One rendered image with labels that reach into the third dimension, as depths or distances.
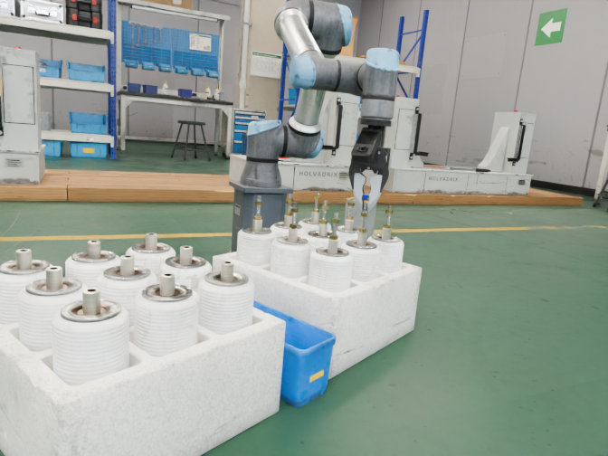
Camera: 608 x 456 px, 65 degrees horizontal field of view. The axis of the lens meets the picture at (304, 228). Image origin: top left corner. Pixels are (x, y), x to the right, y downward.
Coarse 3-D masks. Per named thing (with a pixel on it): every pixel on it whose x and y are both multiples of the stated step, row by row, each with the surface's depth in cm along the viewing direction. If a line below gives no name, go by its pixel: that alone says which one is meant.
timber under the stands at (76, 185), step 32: (0, 192) 253; (32, 192) 259; (64, 192) 266; (96, 192) 273; (128, 192) 281; (160, 192) 288; (192, 192) 296; (224, 192) 305; (320, 192) 336; (352, 192) 351; (384, 192) 367; (544, 192) 478
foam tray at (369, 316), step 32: (224, 256) 121; (256, 288) 112; (288, 288) 105; (352, 288) 105; (384, 288) 112; (416, 288) 126; (320, 320) 100; (352, 320) 103; (384, 320) 115; (352, 352) 106
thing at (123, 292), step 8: (152, 272) 83; (104, 280) 77; (112, 280) 77; (120, 280) 77; (128, 280) 77; (136, 280) 78; (144, 280) 79; (152, 280) 80; (104, 288) 77; (112, 288) 76; (120, 288) 76; (128, 288) 77; (136, 288) 77; (144, 288) 78; (104, 296) 77; (112, 296) 77; (120, 296) 77; (128, 296) 77; (120, 304) 77; (128, 304) 77; (128, 312) 78
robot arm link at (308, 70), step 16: (304, 0) 139; (288, 16) 133; (304, 16) 135; (288, 32) 127; (304, 32) 124; (288, 48) 125; (304, 48) 116; (304, 64) 110; (320, 64) 111; (336, 64) 112; (304, 80) 111; (320, 80) 112; (336, 80) 112
